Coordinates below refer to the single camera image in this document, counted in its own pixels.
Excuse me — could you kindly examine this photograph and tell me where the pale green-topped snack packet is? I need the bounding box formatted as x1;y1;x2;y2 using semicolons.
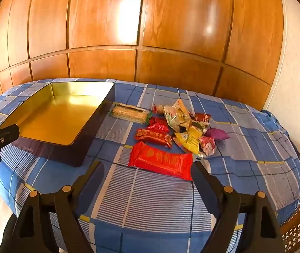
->
184;119;209;133

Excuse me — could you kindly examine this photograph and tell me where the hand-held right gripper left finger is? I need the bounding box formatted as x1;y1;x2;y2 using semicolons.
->
0;160;105;253

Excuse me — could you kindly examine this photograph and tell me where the clear cracker packet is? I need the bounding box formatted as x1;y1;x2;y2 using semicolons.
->
109;103;152;124

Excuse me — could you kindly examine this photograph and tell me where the dark red snack packet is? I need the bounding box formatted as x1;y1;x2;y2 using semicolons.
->
191;112;211;124

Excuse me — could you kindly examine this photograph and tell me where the pink snack packet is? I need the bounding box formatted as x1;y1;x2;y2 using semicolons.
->
198;136;217;158

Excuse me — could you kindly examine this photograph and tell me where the gold-lined metal tin box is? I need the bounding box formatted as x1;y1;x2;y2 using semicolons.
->
0;82;116;168

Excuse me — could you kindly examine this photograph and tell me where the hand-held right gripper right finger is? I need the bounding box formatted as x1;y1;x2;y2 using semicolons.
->
191;161;286;253

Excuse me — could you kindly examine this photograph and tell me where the shiny red foil packet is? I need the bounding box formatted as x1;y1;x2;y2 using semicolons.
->
146;116;170;134

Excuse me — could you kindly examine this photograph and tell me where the beige orange-edged snack packet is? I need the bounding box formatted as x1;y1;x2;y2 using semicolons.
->
163;99;192;133

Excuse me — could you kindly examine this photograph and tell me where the purple snack packet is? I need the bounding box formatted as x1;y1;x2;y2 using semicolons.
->
205;128;231;141

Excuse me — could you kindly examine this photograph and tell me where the red gold-patterned snack packet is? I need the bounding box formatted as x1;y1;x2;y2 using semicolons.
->
135;128;173;148

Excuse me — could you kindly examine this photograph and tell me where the blue plaid bedsheet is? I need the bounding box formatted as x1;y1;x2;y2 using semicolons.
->
0;78;300;253

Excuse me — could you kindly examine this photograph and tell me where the large red snack packet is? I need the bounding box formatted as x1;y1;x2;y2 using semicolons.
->
128;141;194;181

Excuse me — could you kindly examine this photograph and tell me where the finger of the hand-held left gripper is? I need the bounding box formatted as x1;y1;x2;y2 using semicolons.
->
0;124;20;148

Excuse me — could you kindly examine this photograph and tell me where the yellow snack packet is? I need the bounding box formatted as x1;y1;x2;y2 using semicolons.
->
173;126;203;161

